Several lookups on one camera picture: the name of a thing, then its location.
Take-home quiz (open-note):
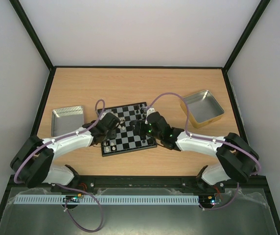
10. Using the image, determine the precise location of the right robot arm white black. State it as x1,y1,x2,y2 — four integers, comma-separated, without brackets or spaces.
130,109,260,192

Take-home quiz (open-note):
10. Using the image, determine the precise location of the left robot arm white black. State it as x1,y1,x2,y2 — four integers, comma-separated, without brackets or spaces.
10,113,120,188

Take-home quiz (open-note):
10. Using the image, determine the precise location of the row of black chess pieces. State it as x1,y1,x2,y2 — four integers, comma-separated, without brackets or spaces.
134,103,146,119

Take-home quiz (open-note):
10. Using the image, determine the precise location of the pile of white chess pieces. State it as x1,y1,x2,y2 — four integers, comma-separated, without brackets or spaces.
118,117,126,130

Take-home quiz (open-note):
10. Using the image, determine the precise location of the black grey chessboard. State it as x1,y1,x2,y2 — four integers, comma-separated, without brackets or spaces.
101,102,157,157

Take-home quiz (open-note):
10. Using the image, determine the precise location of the silver metal tin lid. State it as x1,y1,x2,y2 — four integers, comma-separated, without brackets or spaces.
51,106,84,137

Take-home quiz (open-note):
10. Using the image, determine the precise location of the gold metal tin box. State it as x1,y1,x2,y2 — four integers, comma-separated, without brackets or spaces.
181,90,225,128

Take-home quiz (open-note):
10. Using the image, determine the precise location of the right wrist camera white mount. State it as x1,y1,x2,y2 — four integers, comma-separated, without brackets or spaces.
146,107,155,116

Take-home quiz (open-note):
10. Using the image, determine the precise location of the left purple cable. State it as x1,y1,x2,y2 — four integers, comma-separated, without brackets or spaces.
14,99,106,184

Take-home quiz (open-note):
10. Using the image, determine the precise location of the purple cable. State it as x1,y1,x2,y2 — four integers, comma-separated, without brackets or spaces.
14,99,106,184
149,92,262,176

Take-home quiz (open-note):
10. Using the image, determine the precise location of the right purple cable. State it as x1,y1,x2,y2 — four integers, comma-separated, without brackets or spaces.
149,92,262,176

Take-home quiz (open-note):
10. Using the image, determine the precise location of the light blue cable duct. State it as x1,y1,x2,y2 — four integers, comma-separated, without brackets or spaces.
14,194,199,205

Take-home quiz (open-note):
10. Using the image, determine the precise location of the black aluminium frame rail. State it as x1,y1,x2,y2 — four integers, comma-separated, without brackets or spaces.
7,172,268,194

